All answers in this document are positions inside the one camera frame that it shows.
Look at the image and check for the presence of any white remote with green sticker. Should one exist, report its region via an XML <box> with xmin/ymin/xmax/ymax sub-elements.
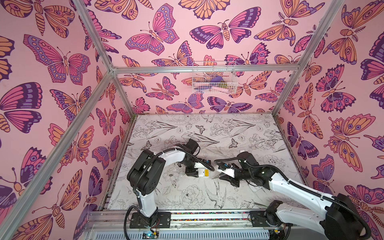
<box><xmin>195</xmin><ymin>163</ymin><xmax>210</xmax><ymax>178</ymax></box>

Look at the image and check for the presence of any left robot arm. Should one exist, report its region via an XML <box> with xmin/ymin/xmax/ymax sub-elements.
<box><xmin>127</xmin><ymin>139</ymin><xmax>215</xmax><ymax>228</ymax></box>

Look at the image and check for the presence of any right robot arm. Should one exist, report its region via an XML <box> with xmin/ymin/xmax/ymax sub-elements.
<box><xmin>214</xmin><ymin>152</ymin><xmax>372</xmax><ymax>240</ymax></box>

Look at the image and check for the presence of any purple item in basket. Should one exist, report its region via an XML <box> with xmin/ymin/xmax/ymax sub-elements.
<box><xmin>210</xmin><ymin>76</ymin><xmax>225</xmax><ymax>86</ymax></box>

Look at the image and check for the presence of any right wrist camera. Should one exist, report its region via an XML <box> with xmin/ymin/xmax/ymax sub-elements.
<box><xmin>221</xmin><ymin>168</ymin><xmax>235</xmax><ymax>178</ymax></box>

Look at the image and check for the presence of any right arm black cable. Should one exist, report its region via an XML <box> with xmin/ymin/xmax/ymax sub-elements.
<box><xmin>213</xmin><ymin>157</ymin><xmax>372</xmax><ymax>240</ymax></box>

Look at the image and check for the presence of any white vented cable duct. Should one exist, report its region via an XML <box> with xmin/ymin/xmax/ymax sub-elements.
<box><xmin>89</xmin><ymin>229</ymin><xmax>271</xmax><ymax>240</ymax></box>

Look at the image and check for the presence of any white wire basket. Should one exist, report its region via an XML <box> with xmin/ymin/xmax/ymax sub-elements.
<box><xmin>191</xmin><ymin>62</ymin><xmax>238</xmax><ymax>95</ymax></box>

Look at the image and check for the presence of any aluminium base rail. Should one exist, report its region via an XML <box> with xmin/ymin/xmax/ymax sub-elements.
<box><xmin>86</xmin><ymin>208</ymin><xmax>323</xmax><ymax>229</ymax></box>

